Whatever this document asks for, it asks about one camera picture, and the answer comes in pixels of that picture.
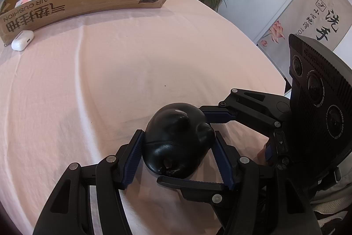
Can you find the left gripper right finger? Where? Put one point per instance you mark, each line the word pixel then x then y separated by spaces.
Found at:
pixel 239 204

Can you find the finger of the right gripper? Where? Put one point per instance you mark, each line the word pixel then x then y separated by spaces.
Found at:
pixel 262 112
pixel 199 191

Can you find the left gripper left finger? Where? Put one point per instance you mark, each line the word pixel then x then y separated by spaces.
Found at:
pixel 113 174

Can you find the black computer mouse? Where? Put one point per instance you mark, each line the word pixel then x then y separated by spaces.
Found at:
pixel 177 138

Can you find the white earbuds case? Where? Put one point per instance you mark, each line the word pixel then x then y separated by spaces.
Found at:
pixel 21 41

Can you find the pink tablecloth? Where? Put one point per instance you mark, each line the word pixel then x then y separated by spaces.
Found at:
pixel 84 86

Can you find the toilet sign banner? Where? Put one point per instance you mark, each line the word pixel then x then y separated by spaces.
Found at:
pixel 326 21

